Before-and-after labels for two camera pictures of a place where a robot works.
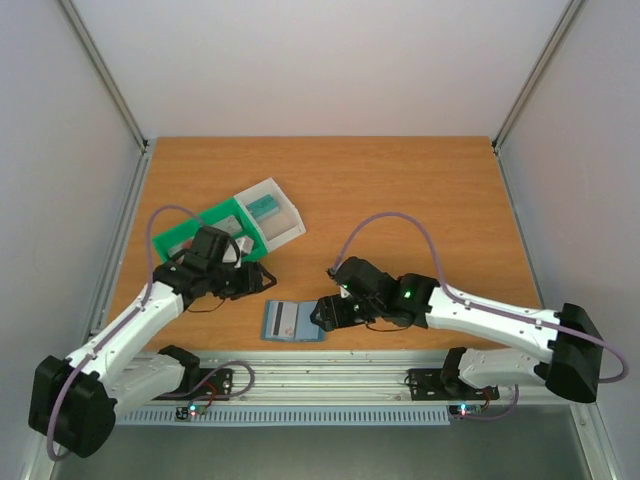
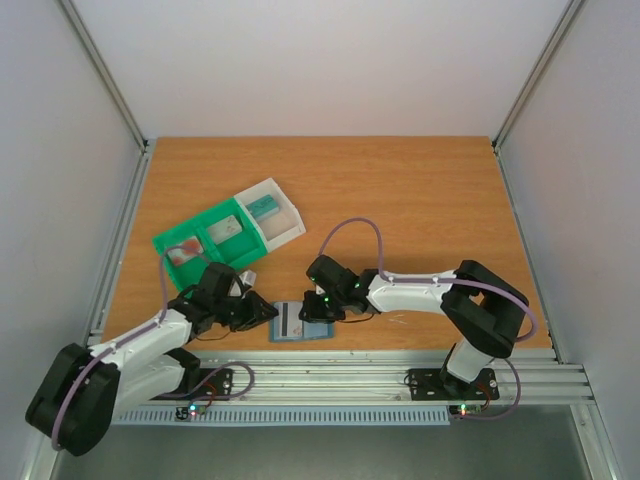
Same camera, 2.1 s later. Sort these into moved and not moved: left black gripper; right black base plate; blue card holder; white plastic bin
Moved: left black gripper
Not moved: white plastic bin; blue card holder; right black base plate
